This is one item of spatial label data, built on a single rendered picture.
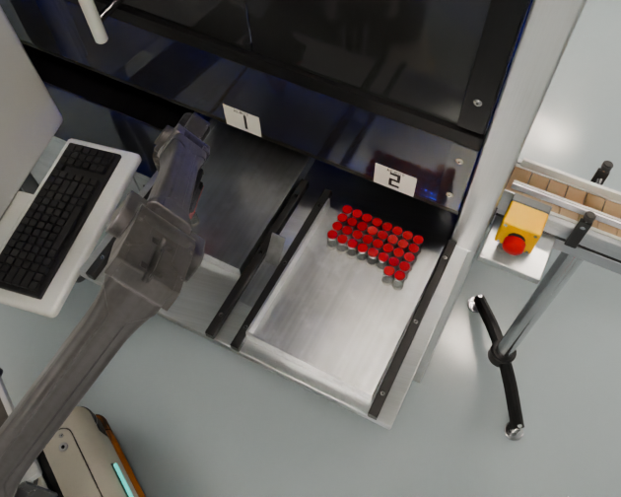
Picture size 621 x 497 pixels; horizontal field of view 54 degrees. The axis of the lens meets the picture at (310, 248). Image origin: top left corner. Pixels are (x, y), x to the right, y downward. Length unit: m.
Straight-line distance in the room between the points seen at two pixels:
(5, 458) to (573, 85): 2.64
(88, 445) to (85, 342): 1.19
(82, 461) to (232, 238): 0.83
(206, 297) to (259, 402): 0.88
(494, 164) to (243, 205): 0.55
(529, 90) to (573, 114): 1.91
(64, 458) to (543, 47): 1.54
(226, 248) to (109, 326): 0.65
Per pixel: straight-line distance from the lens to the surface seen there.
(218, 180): 1.38
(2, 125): 1.52
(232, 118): 1.31
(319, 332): 1.19
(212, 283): 1.25
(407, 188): 1.20
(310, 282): 1.23
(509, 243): 1.17
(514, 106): 0.97
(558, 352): 2.25
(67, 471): 1.86
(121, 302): 0.66
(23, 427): 0.74
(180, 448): 2.08
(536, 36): 0.88
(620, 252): 1.35
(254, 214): 1.32
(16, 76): 1.54
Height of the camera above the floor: 1.98
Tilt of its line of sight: 60 degrees down
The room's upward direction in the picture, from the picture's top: 3 degrees counter-clockwise
